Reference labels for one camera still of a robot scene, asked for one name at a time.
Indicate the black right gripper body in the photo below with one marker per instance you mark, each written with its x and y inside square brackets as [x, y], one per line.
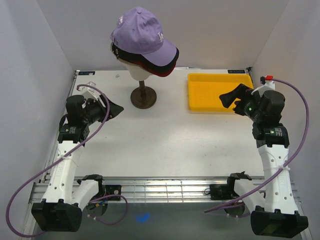
[248, 107]

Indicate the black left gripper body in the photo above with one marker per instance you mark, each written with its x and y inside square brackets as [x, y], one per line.
[95, 112]

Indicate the purple baseball cap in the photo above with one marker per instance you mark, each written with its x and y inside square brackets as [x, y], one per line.
[138, 31]

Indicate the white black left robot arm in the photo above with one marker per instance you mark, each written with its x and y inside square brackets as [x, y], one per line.
[61, 207]

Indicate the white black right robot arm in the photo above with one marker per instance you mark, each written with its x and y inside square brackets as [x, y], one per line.
[275, 214]

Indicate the beige mannequin head on stand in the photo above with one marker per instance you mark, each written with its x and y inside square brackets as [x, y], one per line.
[142, 97]

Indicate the yellow plastic bin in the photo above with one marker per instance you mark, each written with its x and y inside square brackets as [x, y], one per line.
[204, 90]

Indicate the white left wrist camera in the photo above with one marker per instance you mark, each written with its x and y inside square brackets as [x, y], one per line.
[89, 93]

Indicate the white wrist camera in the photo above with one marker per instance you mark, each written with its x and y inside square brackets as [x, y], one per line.
[89, 93]
[267, 84]

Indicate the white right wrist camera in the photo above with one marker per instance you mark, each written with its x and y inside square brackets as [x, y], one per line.
[267, 84]

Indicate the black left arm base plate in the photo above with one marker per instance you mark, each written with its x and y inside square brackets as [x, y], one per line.
[113, 189]

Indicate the aluminium mounting rail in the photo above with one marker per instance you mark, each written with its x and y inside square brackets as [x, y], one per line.
[154, 190]

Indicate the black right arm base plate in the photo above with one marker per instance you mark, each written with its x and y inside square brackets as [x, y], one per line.
[221, 192]

